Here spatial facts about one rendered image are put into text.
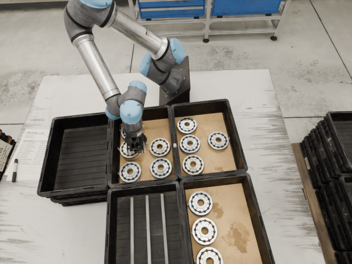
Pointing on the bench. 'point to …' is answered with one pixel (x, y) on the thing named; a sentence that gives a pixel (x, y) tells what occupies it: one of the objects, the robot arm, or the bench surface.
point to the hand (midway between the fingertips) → (136, 147)
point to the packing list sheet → (29, 155)
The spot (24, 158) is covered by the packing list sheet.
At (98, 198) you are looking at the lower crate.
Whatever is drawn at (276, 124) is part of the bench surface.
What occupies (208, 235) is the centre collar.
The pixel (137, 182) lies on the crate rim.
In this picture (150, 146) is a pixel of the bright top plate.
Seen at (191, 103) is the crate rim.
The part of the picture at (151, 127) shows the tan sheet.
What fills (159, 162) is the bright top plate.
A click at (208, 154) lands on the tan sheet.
